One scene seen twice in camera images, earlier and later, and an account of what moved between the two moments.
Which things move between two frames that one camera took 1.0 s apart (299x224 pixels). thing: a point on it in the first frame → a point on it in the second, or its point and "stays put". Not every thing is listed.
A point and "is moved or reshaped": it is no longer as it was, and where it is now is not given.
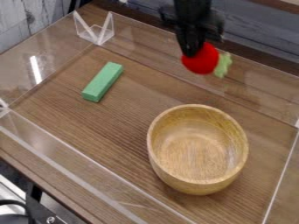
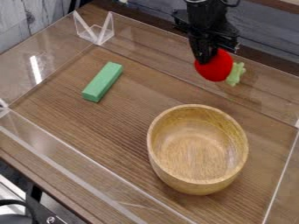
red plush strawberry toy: [208, 61] is moved or reshaped
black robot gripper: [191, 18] → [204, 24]
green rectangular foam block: [102, 81] stays put
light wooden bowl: [196, 146] stays put
